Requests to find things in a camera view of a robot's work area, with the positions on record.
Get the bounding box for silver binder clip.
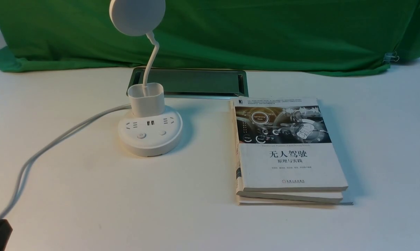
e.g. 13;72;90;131
382;52;400;64

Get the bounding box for metal desk cable hatch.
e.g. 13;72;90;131
126;67;249;98

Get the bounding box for bottom white book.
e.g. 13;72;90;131
236;167;354;206

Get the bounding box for top white paperback book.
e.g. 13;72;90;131
230;97;349;192

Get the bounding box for grey lamp power cable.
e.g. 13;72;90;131
0;104;132;221

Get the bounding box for white desk lamp socket base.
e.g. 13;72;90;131
109;0;183;157

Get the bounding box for green backdrop cloth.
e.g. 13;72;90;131
0;0;420;76

